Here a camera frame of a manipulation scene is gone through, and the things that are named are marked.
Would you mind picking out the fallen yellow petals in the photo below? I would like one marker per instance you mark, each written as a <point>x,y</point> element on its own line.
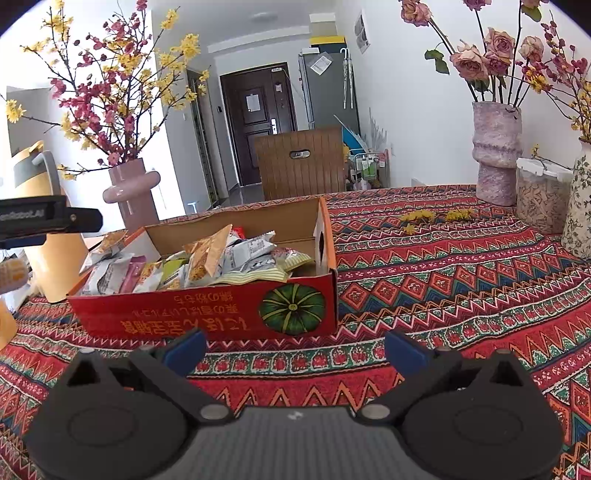
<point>418,216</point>

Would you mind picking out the red cardboard box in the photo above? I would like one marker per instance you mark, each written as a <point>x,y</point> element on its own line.
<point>207,318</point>

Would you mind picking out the pile of mixed snack packets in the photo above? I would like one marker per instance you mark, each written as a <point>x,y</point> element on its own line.
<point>249,258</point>

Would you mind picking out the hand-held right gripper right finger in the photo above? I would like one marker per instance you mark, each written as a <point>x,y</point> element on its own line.
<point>406,350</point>

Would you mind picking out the yellow thermos jug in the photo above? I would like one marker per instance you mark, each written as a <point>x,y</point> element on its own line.
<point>60,267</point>

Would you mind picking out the yellow ceramic mug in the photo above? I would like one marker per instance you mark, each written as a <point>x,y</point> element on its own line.
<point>7,323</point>

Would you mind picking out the folded white umbrella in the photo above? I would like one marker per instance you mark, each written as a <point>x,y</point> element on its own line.
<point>347,78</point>

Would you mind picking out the floral patterned white vase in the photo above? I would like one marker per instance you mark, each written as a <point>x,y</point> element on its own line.
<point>579,207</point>

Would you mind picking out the dark brown door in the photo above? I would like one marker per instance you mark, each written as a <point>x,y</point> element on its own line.
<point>258,120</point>

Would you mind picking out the dried pink roses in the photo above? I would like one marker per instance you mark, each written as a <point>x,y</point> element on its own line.
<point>475,62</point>

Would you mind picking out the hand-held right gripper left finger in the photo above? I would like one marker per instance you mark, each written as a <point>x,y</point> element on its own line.
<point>184,350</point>

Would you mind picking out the person's left hand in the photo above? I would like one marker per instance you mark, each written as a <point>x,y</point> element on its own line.
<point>11,274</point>

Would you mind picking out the grey refrigerator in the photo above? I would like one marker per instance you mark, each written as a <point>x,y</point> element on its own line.
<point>328,97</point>

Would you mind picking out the pink and yellow blossom branches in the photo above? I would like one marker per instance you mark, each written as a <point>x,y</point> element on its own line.
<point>106,83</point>

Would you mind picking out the paper sheet on refrigerator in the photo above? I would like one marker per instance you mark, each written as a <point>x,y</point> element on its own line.
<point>321,63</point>

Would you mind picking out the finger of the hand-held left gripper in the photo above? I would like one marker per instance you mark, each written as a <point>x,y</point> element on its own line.
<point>85,220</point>

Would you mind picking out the yellow box on refrigerator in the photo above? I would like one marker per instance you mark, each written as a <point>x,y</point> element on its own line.
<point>328,39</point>

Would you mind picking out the red patterned tablecloth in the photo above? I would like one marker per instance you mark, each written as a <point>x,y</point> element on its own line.
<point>461,286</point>

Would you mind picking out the ceiling light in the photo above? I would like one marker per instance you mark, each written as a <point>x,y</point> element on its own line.
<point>262,15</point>

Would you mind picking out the textured pink ceramic vase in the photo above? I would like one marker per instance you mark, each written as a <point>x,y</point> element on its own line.
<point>496,157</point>

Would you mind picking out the mauve glass vase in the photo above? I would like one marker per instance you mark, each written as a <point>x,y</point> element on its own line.
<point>131,198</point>

